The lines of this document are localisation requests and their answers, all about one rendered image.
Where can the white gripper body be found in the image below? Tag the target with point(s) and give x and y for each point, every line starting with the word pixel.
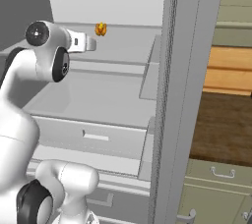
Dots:
pixel 90 43

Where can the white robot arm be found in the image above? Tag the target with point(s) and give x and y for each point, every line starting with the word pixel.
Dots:
pixel 16 129

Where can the clear glass fridge shelf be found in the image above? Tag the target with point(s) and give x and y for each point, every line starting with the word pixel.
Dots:
pixel 121 46
pixel 108 97

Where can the clear fridge door bin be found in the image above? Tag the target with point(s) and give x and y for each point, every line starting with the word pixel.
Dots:
pixel 152 77
pixel 147 156

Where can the grey fridge door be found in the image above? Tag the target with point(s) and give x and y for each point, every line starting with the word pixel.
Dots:
pixel 187 80

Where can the grey fridge drawer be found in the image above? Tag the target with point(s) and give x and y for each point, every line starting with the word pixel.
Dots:
pixel 128 201
pixel 124 142

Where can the orange yellow fruit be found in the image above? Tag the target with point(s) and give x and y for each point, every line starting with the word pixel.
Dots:
pixel 101 29

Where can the beige run of cupboards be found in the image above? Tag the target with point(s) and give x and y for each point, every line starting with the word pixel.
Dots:
pixel 234 8

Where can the beige cupboard drawer front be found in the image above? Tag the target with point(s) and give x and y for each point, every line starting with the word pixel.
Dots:
pixel 200 175

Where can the beige cupboard door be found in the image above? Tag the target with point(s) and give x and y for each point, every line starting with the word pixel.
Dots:
pixel 213 206

